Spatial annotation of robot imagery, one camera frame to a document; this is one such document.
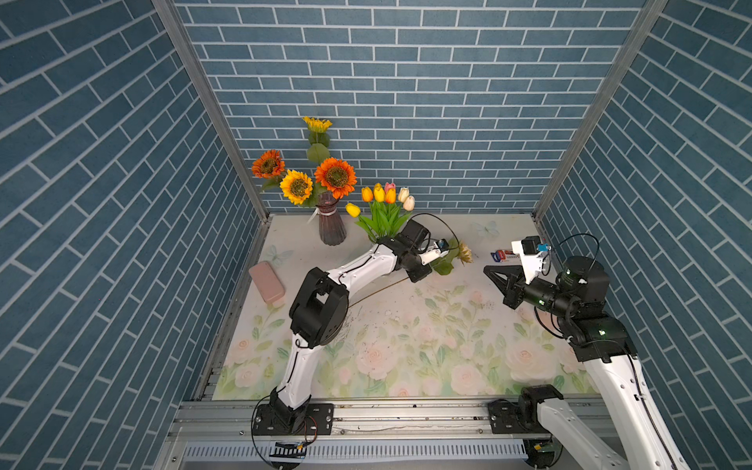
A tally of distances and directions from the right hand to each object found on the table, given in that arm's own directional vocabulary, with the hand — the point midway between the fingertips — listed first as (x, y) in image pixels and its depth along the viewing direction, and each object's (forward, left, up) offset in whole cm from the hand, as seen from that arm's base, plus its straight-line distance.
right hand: (492, 271), depth 66 cm
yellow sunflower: (+39, +50, +4) cm, 63 cm away
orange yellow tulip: (+25, +29, -1) cm, 38 cm away
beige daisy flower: (+17, +7, -21) cm, 28 cm away
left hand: (+15, +11, -22) cm, 29 cm away
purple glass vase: (+30, +47, -23) cm, 61 cm away
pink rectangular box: (+12, +68, -31) cm, 76 cm away
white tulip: (+27, +22, -1) cm, 35 cm away
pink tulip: (+26, +26, +1) cm, 37 cm away
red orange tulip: (+23, +25, -1) cm, 34 cm away
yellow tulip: (+22, +32, -11) cm, 41 cm away
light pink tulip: (+24, +20, -2) cm, 31 cm away
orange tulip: (+25, +32, -1) cm, 41 cm away
